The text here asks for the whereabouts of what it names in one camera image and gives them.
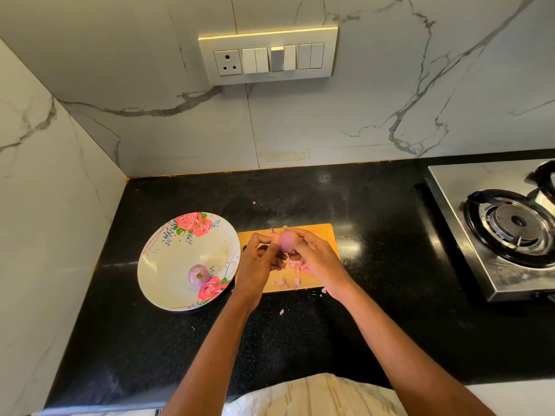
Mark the small pink onion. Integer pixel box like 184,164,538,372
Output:
189,264,212,288
276,230,299,255

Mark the black stone countertop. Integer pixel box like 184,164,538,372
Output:
43,150,555,411

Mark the white floral plate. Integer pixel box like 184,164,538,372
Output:
137,212,241,312

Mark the black stove burner grate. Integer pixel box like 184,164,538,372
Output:
462,188,555,269
527,161,555,205

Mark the stainless steel gas stove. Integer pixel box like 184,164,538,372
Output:
425,160,555,302

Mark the white wall switch panel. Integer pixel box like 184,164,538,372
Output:
198,27,339,87

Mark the wooden cutting board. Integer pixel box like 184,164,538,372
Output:
238,223,341,294

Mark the person's left forearm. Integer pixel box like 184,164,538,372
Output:
161,299,260,416

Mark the person's left hand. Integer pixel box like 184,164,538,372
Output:
231,229,289,312

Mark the beige striped garment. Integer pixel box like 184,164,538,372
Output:
224,372,409,416

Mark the person's right forearm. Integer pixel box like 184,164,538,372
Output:
333,281,495,416

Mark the person's right hand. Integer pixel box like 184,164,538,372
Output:
279,226,357,296

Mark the pile of onion peels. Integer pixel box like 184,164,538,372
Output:
276,261,329,315

